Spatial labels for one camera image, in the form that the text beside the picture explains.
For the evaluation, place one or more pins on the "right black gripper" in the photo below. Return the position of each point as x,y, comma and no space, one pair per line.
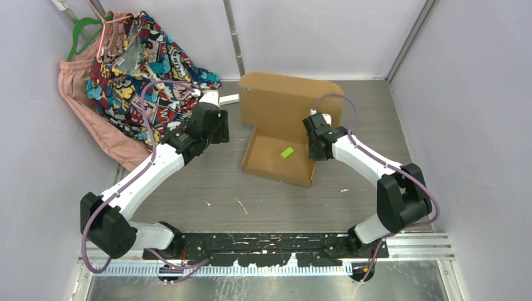
313,156

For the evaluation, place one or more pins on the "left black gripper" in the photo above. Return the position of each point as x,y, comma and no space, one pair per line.
223,135

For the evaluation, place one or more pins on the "small green block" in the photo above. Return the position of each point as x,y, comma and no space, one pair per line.
286,153

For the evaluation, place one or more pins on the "brown cardboard box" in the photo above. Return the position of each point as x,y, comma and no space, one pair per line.
275,105

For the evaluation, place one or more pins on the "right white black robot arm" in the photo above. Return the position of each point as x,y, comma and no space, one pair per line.
402,198

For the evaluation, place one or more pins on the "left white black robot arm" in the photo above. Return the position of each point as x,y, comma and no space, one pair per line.
106,217

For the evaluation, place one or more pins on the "white stand with pole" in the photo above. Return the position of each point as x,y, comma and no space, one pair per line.
234,37

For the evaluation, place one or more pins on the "colourful comic print shorts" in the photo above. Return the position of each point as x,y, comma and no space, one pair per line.
149,83

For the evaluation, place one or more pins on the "pink shorts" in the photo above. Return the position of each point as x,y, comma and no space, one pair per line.
73,79

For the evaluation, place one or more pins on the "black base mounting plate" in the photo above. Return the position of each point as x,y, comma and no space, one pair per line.
271,250

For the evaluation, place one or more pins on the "pink clothes hanger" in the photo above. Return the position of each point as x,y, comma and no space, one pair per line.
108,38

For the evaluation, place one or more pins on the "green clothes hanger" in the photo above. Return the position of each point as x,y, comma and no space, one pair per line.
78,29

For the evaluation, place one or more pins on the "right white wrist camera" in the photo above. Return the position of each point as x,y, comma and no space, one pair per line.
326,117

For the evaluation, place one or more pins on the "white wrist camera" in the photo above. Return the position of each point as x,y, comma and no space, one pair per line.
207,96
326,117

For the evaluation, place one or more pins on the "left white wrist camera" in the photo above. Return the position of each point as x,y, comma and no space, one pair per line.
207,96

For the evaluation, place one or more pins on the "aluminium frame rail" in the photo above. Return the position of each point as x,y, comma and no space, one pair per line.
421,264

